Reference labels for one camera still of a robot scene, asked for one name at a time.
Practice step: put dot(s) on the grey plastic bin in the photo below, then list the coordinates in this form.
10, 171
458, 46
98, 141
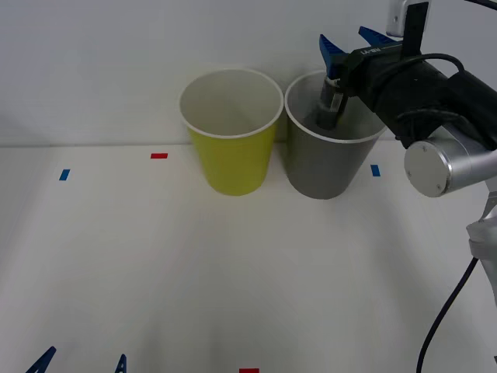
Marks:
322, 167

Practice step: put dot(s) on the silver drink can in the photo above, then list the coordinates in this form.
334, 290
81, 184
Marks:
327, 116

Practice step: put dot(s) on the yellow-green plastic bin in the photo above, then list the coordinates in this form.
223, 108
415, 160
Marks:
233, 163

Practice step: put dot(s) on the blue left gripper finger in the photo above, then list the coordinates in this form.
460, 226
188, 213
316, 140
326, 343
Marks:
121, 365
40, 362

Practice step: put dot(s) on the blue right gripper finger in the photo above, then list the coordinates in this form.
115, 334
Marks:
376, 38
330, 52

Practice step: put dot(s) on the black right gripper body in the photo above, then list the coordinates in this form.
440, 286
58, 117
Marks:
365, 70

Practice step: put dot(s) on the silver and black right arm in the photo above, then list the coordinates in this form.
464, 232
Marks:
438, 112

